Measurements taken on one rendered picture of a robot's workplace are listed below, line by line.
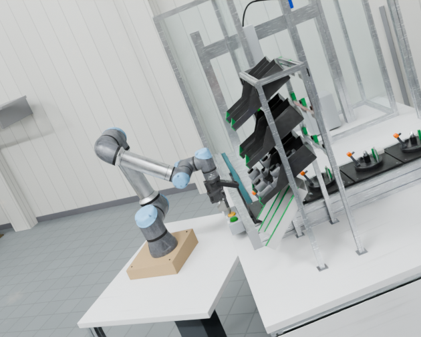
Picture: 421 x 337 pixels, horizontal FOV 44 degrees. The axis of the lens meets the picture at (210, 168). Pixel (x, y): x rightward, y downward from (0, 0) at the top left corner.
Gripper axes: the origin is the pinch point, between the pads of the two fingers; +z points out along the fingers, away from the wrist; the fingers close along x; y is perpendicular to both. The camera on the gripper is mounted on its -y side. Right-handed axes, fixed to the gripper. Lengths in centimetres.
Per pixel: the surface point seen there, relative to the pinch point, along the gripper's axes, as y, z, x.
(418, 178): -87, 10, 25
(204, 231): 17.0, 12.4, -16.5
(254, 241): -5.2, 7.9, 25.5
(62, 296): 172, 98, -198
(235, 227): 0.6, 4.4, 10.6
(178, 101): 6, -11, -309
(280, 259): -12.2, 12.3, 42.0
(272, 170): -21, -31, 53
